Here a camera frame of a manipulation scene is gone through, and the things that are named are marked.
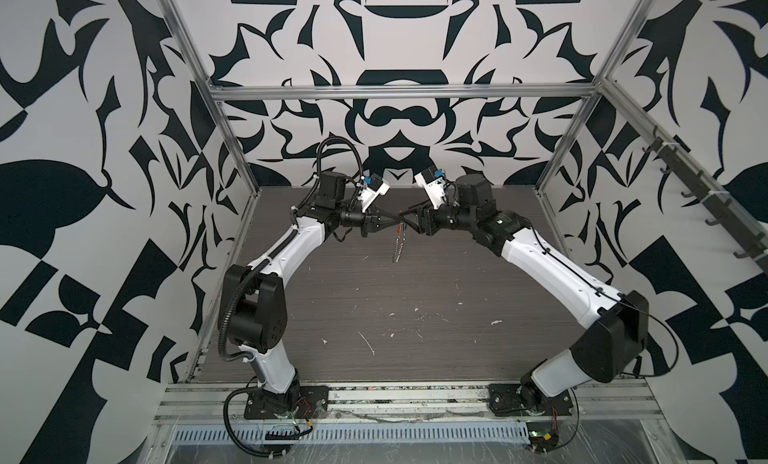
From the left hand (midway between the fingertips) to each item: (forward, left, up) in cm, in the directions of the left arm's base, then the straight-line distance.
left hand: (401, 214), depth 78 cm
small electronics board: (-46, -31, -27) cm, 62 cm away
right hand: (-2, -2, +4) cm, 5 cm away
